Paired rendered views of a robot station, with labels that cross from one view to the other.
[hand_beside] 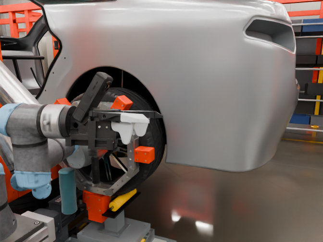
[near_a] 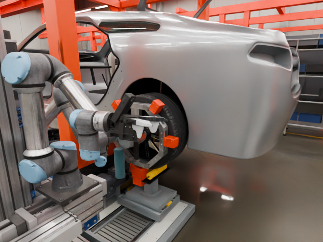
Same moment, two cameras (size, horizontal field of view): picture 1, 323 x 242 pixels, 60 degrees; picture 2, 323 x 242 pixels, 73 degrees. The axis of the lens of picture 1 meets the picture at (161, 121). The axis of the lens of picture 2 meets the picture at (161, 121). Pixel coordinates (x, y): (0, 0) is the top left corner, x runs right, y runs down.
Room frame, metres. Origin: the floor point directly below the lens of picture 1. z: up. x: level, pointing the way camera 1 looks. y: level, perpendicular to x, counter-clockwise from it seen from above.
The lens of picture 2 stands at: (-0.12, -0.12, 1.41)
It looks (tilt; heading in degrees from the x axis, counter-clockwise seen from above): 14 degrees down; 10
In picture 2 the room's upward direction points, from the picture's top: straight up
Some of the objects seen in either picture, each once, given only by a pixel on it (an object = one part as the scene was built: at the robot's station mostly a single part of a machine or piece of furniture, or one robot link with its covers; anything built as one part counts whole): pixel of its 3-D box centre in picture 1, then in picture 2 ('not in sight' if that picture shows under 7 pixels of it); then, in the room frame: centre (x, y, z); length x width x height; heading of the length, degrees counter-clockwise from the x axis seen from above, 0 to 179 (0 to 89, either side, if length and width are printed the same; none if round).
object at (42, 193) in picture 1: (41, 186); (100, 158); (1.13, 0.52, 0.81); 0.11 x 0.08 x 0.09; 22
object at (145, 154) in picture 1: (144, 154); (171, 141); (1.44, 0.09, 0.85); 0.09 x 0.08 x 0.07; 67
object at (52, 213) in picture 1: (60, 223); (115, 184); (1.72, 0.69, 0.26); 0.42 x 0.18 x 0.35; 157
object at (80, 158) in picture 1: (87, 151); (132, 137); (1.49, 0.41, 0.85); 0.21 x 0.14 x 0.14; 157
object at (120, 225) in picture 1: (114, 215); (151, 182); (1.71, 0.32, 0.32); 0.40 x 0.30 x 0.28; 67
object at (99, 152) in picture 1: (98, 149); (138, 136); (1.30, 0.31, 0.93); 0.09 x 0.05 x 0.05; 157
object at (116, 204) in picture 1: (123, 197); (157, 170); (1.60, 0.24, 0.51); 0.29 x 0.06 x 0.06; 157
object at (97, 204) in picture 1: (102, 202); (142, 173); (1.59, 0.37, 0.48); 0.16 x 0.12 x 0.17; 157
